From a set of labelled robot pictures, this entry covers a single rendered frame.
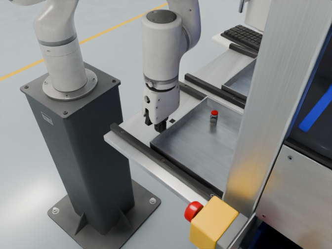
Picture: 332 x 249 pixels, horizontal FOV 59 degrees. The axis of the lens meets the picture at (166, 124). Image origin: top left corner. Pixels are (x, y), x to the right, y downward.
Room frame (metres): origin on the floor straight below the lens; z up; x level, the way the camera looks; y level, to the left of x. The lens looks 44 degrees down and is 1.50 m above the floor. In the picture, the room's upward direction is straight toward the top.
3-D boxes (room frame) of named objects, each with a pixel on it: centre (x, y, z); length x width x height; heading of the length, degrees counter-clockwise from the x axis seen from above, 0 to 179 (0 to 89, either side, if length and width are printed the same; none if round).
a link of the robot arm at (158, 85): (0.58, 0.01, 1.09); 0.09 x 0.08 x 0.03; 138
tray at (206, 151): (0.51, -0.17, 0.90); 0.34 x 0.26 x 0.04; 48
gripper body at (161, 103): (0.58, 0.01, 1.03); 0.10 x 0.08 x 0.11; 138
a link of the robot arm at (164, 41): (0.58, 0.01, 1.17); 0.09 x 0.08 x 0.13; 140
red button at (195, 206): (0.27, -0.06, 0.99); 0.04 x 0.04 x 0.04; 48
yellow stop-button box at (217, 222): (0.24, -0.09, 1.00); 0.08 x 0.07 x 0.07; 48
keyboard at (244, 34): (1.21, -0.44, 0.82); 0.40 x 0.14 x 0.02; 40
